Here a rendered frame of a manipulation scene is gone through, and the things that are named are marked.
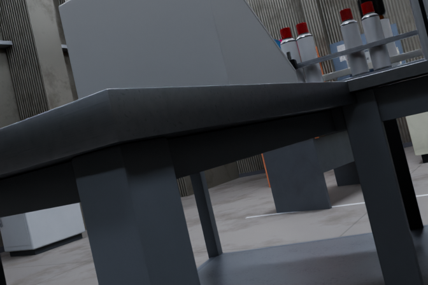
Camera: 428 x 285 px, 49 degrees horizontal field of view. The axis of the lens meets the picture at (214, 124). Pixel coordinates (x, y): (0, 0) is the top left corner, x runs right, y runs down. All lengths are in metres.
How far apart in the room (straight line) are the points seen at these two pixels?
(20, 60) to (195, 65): 7.30
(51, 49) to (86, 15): 6.95
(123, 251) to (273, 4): 9.59
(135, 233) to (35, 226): 5.83
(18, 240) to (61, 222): 0.54
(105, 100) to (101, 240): 0.12
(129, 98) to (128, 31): 0.40
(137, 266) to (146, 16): 0.44
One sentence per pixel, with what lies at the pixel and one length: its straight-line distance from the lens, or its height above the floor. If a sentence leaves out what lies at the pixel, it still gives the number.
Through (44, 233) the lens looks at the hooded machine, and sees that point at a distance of 6.26.
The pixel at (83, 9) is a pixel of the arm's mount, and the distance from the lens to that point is 0.84.
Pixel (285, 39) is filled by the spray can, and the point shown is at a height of 1.05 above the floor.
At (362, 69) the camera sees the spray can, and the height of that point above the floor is 0.89.
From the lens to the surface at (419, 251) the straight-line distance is 1.97.
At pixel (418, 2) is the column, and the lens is 1.34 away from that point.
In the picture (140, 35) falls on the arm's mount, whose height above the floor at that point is 0.96.
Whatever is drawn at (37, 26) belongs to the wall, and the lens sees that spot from 7.77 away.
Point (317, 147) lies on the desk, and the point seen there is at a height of 0.56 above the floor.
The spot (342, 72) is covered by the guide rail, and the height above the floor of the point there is 0.91.
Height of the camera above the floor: 0.77
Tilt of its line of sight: 3 degrees up
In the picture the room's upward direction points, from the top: 13 degrees counter-clockwise
